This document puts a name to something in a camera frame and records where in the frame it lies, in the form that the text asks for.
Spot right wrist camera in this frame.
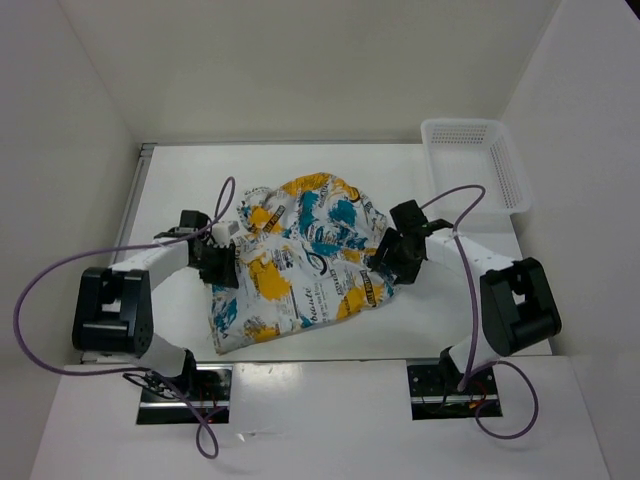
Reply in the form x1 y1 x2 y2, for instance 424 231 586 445
390 200 453 237

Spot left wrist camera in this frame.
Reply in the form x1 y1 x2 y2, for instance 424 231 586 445
154 210 240 245

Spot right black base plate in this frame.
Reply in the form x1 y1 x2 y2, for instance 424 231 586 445
406 359 502 421

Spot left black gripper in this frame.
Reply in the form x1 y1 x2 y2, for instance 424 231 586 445
190 241 239 288

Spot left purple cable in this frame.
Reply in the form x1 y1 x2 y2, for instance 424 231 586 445
13 176 237 460

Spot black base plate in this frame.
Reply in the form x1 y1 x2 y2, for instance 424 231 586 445
406 359 502 421
129 364 233 425

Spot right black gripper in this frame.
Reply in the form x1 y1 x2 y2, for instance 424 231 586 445
371 226 424 285

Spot white perforated plastic basket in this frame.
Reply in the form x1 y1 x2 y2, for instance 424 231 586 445
421 118 532 217

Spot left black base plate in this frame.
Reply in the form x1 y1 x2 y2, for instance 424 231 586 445
129 364 233 425

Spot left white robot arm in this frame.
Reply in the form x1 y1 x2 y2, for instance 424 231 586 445
72 236 239 400

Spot white teal yellow patterned shorts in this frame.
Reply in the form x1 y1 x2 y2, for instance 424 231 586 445
209 173 398 355

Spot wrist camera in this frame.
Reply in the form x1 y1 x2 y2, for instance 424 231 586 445
154 210 240 245
390 200 453 237

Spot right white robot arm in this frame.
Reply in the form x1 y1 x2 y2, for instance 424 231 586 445
369 220 562 393

